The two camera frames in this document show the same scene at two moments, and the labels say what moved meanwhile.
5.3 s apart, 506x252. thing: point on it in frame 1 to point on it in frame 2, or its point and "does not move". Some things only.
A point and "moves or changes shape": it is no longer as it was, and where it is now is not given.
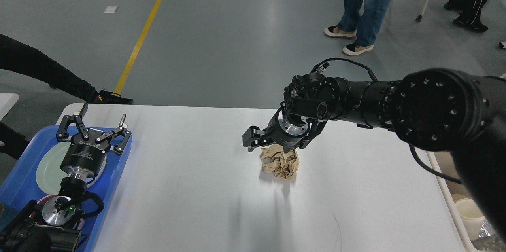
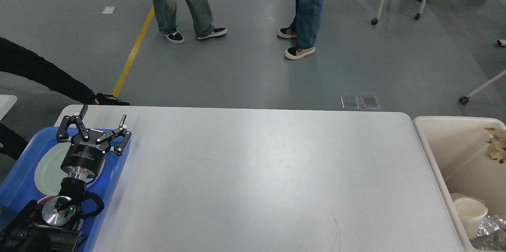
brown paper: x=275 y=160 moves or changes shape
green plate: x=50 y=176 does not move
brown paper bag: x=456 y=197 does not move
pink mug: x=42 y=201 does not move
